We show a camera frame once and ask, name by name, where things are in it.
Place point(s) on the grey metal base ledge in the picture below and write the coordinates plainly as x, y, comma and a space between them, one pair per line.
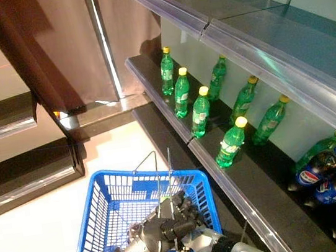
106, 112

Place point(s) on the chrome vertical post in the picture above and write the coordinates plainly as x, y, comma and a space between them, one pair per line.
103, 47

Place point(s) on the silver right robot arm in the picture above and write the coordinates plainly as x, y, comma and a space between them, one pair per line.
203, 240

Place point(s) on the dark brown side panel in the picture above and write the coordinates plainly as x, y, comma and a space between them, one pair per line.
18, 43

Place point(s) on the dark store shelf unit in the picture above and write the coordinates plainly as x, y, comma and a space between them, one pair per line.
254, 164

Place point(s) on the black low display shelf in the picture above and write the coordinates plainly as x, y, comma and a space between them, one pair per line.
21, 171

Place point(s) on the small orange tag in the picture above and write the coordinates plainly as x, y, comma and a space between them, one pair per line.
56, 114

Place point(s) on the green soda bottle yellow cap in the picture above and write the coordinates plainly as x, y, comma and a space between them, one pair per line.
230, 145
167, 73
200, 115
181, 96

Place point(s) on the grey shelf board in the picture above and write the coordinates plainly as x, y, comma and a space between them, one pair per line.
267, 30

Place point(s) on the blue plastic shopping basket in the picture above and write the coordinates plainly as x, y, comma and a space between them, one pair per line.
145, 187

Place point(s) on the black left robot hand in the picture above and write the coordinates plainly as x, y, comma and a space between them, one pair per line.
169, 226

